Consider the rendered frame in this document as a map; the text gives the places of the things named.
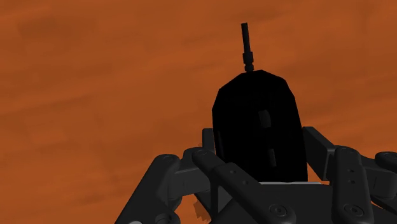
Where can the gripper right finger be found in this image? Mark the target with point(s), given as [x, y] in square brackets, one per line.
[347, 176]

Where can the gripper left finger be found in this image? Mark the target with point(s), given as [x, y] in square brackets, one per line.
[173, 183]

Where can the black computer mouse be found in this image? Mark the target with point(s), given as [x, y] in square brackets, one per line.
[257, 130]

